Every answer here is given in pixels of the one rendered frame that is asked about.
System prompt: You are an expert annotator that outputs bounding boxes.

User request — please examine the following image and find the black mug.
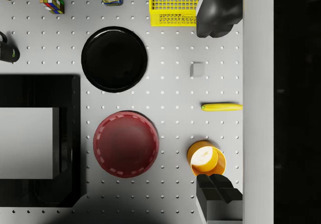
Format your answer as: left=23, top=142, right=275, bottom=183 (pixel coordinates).
left=0, top=31, right=21, bottom=65

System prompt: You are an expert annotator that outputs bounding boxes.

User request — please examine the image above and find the black stove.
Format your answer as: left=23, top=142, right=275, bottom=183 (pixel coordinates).
left=0, top=74, right=87, bottom=208

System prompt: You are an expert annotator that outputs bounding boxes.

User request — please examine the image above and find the puzzle cube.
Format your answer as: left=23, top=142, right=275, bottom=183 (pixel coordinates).
left=39, top=0, right=65, bottom=15

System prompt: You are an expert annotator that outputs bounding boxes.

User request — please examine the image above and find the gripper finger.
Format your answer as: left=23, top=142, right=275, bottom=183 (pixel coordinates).
left=196, top=173, right=244, bottom=222
left=196, top=0, right=244, bottom=39

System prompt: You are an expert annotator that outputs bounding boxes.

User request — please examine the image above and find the grey cube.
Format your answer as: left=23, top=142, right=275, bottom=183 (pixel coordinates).
left=190, top=61, right=205, bottom=78

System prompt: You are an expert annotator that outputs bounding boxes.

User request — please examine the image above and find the yellow bowl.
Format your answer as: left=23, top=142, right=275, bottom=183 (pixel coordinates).
left=186, top=140, right=227, bottom=177

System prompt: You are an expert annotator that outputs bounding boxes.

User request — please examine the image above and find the red plate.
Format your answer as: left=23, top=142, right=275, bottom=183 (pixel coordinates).
left=93, top=110, right=161, bottom=179

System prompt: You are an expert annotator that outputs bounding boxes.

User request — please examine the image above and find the black plate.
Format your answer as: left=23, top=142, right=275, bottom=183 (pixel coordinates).
left=80, top=26, right=149, bottom=93

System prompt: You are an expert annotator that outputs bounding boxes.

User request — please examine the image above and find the banana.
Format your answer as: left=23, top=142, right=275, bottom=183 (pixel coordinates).
left=201, top=102, right=244, bottom=113

